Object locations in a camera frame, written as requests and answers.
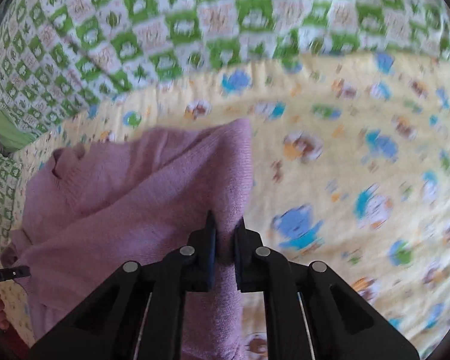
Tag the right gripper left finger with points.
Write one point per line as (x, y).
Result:
(138, 312)

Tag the purple knitted sweater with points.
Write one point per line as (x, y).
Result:
(89, 210)

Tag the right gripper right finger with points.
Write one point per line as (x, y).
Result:
(311, 312)

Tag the green white checkered quilt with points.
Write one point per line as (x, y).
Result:
(60, 57)

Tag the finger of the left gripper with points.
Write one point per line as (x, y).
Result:
(13, 273)

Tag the green white checkered pillow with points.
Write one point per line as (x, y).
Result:
(10, 173)

